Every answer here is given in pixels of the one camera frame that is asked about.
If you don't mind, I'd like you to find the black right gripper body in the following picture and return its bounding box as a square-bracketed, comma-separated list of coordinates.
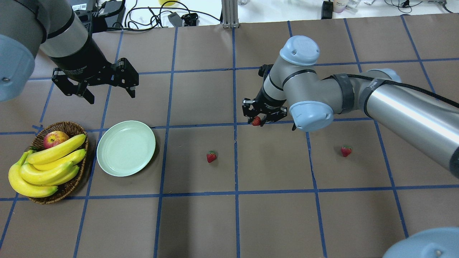
[244, 87, 286, 114]

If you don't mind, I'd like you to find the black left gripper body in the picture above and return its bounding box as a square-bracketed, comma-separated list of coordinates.
[50, 38, 139, 90]

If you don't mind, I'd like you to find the red strawberry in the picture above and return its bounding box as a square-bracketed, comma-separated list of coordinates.
[206, 150, 217, 163]
[340, 145, 353, 157]
[251, 116, 261, 126]

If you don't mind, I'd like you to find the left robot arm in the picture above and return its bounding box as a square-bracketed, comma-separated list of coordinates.
[0, 0, 139, 104]

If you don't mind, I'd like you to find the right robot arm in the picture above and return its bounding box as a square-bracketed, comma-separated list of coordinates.
[242, 35, 458, 178]

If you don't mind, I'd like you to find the light green plate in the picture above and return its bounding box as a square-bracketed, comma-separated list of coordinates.
[96, 120, 156, 177]

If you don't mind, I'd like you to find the brown wicker basket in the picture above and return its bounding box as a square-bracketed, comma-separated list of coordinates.
[25, 121, 91, 205]

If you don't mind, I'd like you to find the red apple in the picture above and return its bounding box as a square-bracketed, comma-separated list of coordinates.
[43, 131, 70, 149]

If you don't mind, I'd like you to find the yellow banana bunch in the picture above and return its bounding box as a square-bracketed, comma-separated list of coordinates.
[8, 134, 87, 198]

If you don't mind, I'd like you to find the black power adapter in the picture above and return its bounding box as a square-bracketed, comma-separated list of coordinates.
[320, 0, 334, 20]

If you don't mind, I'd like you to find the aluminium frame post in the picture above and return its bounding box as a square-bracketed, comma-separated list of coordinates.
[221, 0, 240, 28]

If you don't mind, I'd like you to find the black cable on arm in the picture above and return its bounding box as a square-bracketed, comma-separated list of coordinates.
[344, 73, 459, 108]

